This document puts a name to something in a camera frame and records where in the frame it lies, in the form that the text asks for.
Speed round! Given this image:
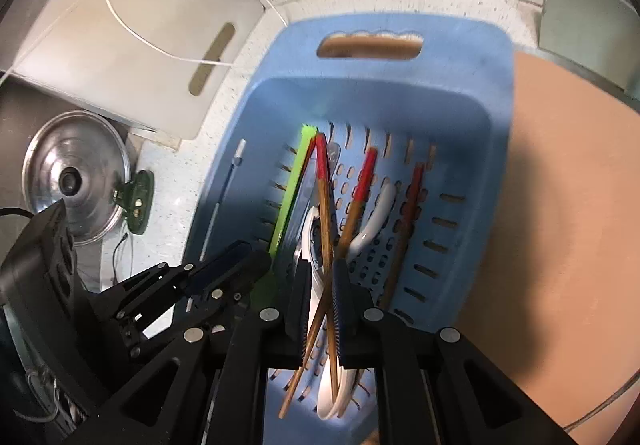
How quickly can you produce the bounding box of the small green gadget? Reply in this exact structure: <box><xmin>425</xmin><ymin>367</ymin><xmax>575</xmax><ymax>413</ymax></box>
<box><xmin>112</xmin><ymin>170</ymin><xmax>155</xmax><ymax>236</ymax></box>

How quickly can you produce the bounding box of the grey flat panel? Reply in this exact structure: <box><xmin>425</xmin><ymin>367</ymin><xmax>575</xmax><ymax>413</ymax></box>
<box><xmin>537</xmin><ymin>0</ymin><xmax>640</xmax><ymax>98</ymax></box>

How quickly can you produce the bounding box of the black cable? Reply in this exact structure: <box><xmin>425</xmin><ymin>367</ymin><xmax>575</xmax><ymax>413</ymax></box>
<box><xmin>0</xmin><ymin>206</ymin><xmax>36</xmax><ymax>222</ymax></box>

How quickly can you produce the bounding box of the steel pot lid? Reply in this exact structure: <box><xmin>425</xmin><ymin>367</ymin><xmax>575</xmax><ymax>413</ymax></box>
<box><xmin>22</xmin><ymin>111</ymin><xmax>132</xmax><ymax>243</ymax></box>

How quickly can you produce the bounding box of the white ceramic spoon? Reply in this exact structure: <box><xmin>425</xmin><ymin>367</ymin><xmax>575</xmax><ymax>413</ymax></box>
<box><xmin>346</xmin><ymin>181</ymin><xmax>397</xmax><ymax>260</ymax></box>
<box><xmin>299</xmin><ymin>206</ymin><xmax>363</xmax><ymax>421</ymax></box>

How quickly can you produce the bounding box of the green plastic spoon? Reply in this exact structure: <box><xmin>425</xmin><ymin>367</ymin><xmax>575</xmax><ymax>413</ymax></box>
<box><xmin>250</xmin><ymin>124</ymin><xmax>321</xmax><ymax>306</ymax></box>

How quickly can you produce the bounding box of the white cutting board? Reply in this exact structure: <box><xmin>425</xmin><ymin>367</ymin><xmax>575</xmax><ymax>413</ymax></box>
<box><xmin>10</xmin><ymin>0</ymin><xmax>266</xmax><ymax>140</ymax></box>

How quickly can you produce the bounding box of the blue plastic basket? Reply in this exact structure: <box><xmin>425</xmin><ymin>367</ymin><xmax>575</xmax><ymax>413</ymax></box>
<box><xmin>182</xmin><ymin>12</ymin><xmax>517</xmax><ymax>445</ymax></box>

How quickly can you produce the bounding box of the red-tipped wooden chopstick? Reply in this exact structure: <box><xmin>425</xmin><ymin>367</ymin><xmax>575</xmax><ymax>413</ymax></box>
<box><xmin>314</xmin><ymin>134</ymin><xmax>342</xmax><ymax>418</ymax></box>
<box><xmin>277</xmin><ymin>147</ymin><xmax>378</xmax><ymax>420</ymax></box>
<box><xmin>295</xmin><ymin>136</ymin><xmax>319</xmax><ymax>206</ymax></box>
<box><xmin>377</xmin><ymin>164</ymin><xmax>426</xmax><ymax>311</ymax></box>

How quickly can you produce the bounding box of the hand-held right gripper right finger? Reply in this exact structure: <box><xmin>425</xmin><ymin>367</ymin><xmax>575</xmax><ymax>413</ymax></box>
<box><xmin>331</xmin><ymin>257</ymin><xmax>576</xmax><ymax>445</ymax></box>

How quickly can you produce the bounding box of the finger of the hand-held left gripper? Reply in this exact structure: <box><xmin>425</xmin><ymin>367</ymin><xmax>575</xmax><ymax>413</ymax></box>
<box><xmin>92</xmin><ymin>240</ymin><xmax>273</xmax><ymax>321</ymax></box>
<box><xmin>116</xmin><ymin>292</ymin><xmax>249</xmax><ymax>361</ymax></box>

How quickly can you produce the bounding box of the peach rubber mat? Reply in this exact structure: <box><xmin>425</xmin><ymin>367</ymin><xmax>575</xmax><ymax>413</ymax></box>
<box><xmin>460</xmin><ymin>50</ymin><xmax>640</xmax><ymax>445</ymax></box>

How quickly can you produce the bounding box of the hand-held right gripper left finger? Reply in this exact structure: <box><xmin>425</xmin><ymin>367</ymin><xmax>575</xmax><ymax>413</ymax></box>
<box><xmin>97</xmin><ymin>257</ymin><xmax>313</xmax><ymax>445</ymax></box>

